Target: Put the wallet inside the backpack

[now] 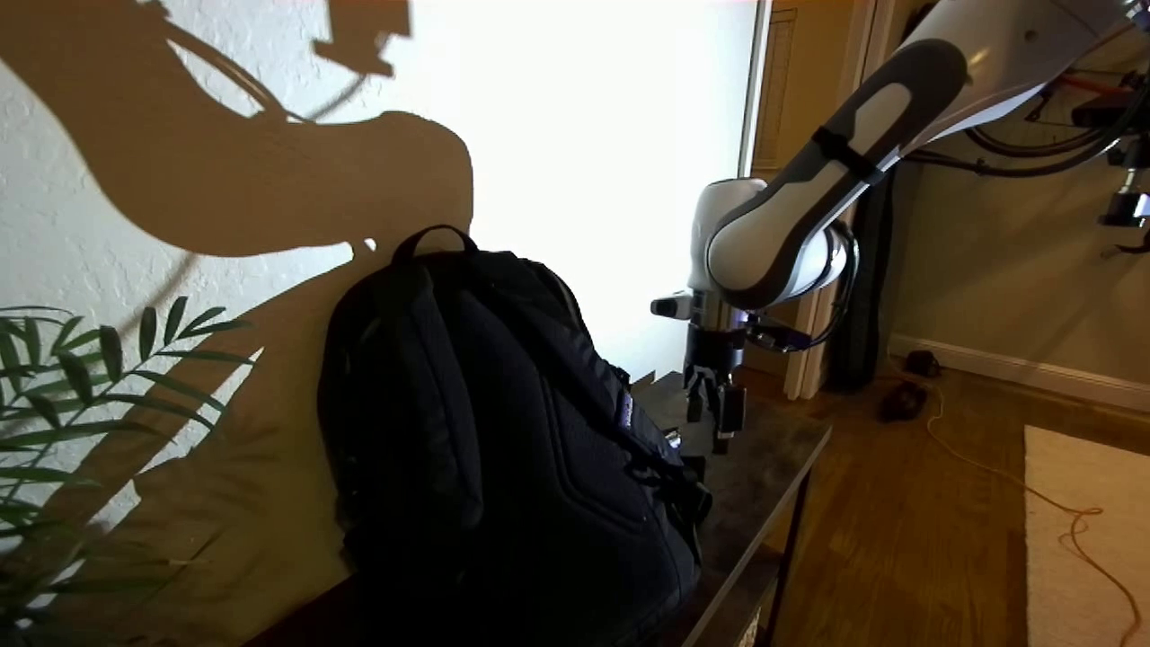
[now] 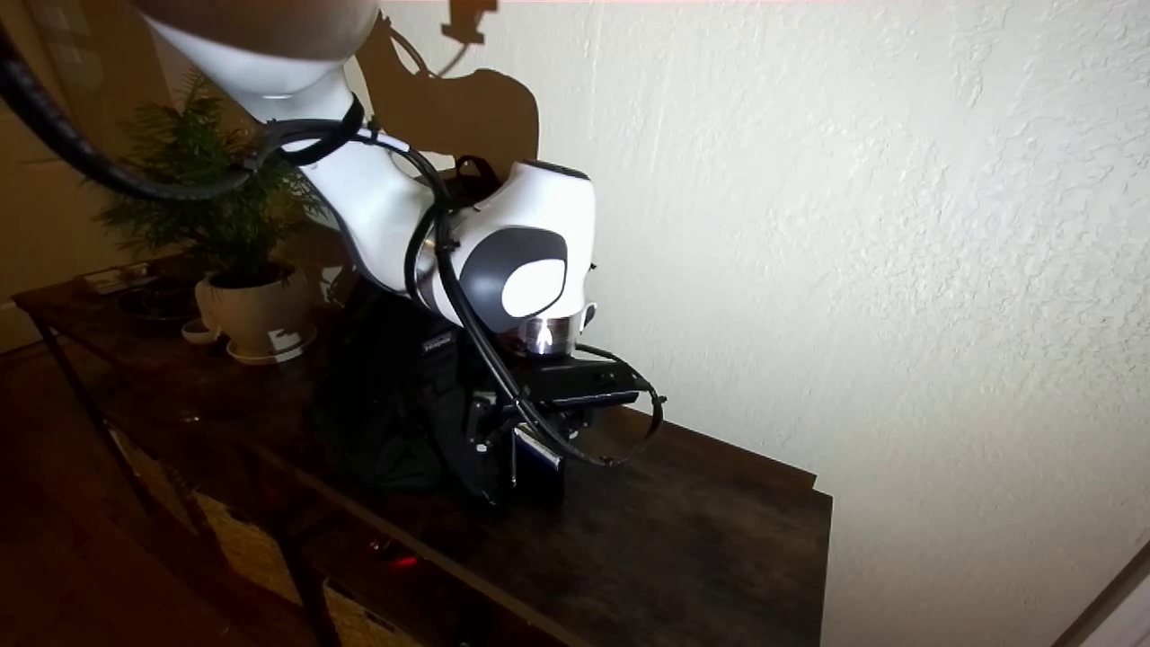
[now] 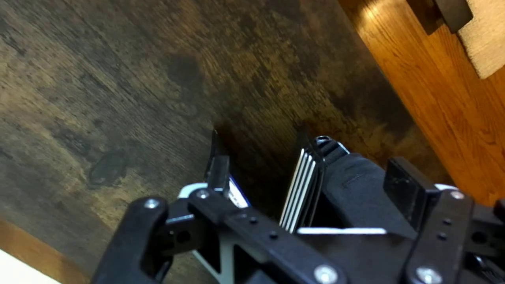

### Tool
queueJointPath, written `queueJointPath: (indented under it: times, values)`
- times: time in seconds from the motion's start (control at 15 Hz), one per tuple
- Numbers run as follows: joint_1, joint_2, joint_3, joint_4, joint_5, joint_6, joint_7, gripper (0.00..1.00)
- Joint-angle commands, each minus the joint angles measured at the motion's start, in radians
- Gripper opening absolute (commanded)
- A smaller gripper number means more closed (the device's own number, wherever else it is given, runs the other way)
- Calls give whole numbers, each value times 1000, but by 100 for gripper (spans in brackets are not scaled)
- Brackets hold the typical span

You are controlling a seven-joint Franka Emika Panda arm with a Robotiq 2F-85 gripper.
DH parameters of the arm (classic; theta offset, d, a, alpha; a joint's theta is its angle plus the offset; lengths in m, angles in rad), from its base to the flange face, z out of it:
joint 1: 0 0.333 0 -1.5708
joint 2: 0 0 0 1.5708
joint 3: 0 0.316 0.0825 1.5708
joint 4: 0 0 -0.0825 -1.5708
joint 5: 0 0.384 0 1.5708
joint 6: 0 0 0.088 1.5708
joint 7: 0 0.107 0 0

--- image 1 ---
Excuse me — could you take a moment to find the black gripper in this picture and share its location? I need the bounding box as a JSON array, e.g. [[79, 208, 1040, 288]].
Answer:
[[682, 323, 756, 424]]

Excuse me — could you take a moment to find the small black box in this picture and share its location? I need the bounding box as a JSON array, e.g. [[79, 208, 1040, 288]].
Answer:
[[708, 378, 746, 462]]

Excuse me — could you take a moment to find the black backpack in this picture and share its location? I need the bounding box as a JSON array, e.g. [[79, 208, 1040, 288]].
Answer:
[[314, 220, 720, 647]]

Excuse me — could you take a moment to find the dark wooden table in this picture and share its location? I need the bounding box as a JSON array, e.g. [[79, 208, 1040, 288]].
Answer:
[[667, 424, 836, 647]]

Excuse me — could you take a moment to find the small black floor object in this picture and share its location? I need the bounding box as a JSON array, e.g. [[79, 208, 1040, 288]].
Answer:
[[878, 378, 933, 428], [897, 346, 944, 383]]

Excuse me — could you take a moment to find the white baseboard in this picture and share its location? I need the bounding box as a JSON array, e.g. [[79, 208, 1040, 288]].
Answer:
[[888, 330, 1150, 416]]

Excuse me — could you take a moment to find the beige floor rug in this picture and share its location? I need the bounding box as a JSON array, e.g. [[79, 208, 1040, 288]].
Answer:
[[1022, 422, 1150, 647]]

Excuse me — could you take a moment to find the black metal fixture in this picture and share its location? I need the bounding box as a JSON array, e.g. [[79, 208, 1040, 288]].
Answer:
[[1097, 129, 1150, 261]]

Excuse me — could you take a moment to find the green leafy plant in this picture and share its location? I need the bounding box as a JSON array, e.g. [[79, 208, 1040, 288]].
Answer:
[[0, 291, 262, 627]]

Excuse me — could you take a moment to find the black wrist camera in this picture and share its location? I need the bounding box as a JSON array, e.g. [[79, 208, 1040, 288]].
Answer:
[[746, 322, 822, 358]]

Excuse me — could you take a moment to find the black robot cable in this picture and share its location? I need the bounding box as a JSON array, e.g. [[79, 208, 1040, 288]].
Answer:
[[739, 213, 871, 360]]

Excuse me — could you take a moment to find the black upright post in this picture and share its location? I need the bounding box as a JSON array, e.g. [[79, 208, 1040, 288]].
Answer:
[[836, 177, 897, 391]]

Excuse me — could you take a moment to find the white door frame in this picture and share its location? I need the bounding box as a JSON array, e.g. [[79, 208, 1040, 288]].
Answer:
[[714, 0, 884, 406]]

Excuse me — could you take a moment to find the bicycle with red frame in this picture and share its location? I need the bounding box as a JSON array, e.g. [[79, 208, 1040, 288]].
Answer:
[[956, 65, 1150, 180]]

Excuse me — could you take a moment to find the orange floor cable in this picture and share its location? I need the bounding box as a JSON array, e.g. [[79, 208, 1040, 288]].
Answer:
[[919, 401, 1148, 647]]

